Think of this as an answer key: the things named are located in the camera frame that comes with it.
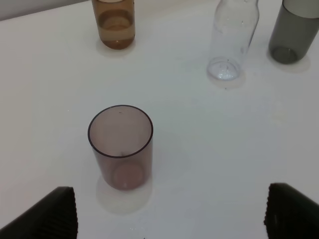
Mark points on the amber translucent plastic cup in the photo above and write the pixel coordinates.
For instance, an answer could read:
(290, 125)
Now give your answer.
(115, 20)

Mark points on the pink-brown translucent plastic cup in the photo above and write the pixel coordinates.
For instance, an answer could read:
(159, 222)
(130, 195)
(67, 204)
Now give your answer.
(121, 138)

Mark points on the clear plastic water bottle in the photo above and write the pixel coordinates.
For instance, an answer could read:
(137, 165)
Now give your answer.
(234, 25)

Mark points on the grey translucent plastic cup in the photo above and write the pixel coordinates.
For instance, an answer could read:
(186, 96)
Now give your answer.
(296, 27)

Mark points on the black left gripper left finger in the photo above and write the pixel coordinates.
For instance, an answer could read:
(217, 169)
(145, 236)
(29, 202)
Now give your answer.
(53, 217)

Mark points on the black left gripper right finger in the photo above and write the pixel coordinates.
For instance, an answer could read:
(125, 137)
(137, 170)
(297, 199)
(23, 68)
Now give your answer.
(290, 214)

